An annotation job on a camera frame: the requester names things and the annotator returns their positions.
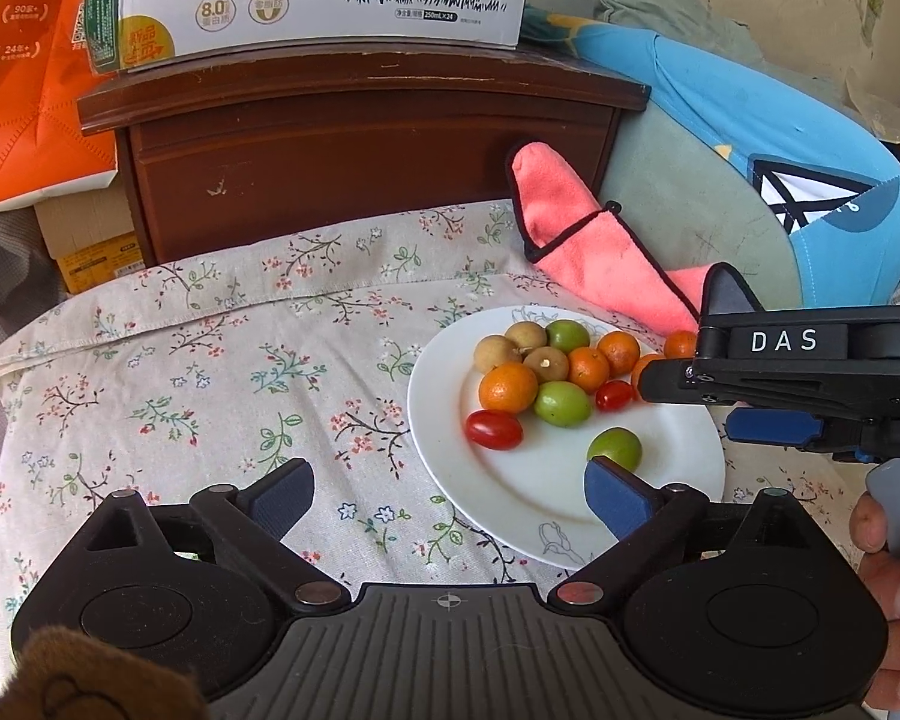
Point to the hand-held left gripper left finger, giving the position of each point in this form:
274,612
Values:
285,499

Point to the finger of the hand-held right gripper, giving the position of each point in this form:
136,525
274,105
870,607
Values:
675,382
772,427

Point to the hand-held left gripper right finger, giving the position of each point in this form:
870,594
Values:
615,499

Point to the small orange mandarin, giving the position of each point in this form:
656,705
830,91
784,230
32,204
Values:
589,368
680,345
618,353
643,371
508,388

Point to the green jujube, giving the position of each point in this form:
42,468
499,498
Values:
614,448
562,403
567,334

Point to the red cherry tomato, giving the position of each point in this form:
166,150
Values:
493,429
614,395

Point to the white plate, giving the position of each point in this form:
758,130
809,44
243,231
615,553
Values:
525,480

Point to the brown longan with stem mark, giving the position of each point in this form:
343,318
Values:
546,364

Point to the floral tablecloth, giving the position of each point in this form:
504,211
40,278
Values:
195,390

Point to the pink cloth with black trim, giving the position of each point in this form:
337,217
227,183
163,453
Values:
570,232

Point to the brown fuzzy cloth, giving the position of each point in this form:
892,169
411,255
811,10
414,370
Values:
82,682

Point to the blue plush toy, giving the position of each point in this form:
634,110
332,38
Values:
720,105

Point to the tan and yellow cardboard box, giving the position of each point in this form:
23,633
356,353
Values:
82,232

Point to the dark wooden nightstand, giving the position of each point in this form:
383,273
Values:
345,150

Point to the grey waffle cloth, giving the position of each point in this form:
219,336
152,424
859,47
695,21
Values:
0,277

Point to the orange and white box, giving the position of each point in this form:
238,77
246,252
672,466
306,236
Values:
37,105

